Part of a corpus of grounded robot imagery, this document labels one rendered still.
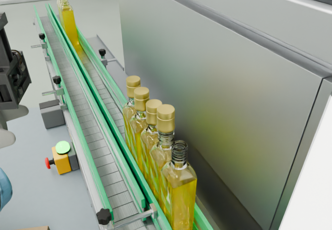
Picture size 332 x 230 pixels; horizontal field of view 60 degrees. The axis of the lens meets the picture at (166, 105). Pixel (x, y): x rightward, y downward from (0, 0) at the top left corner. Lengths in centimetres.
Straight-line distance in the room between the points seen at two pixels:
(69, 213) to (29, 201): 14
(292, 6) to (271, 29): 5
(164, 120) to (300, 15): 28
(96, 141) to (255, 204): 54
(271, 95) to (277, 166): 12
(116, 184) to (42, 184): 32
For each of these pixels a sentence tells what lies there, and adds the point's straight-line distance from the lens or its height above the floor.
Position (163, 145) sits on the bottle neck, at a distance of 57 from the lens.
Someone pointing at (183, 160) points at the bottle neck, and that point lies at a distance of 53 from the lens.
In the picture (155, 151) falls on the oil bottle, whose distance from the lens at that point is 59.
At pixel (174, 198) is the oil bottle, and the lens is 57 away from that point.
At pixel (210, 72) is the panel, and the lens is 60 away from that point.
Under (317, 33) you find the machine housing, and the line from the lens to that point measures 41.
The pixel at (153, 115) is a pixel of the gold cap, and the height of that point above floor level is 114.
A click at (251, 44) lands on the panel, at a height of 131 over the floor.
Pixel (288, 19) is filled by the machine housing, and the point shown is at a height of 137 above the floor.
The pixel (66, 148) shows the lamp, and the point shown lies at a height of 85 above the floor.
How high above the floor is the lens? 149
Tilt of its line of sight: 34 degrees down
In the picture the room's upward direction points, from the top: straight up
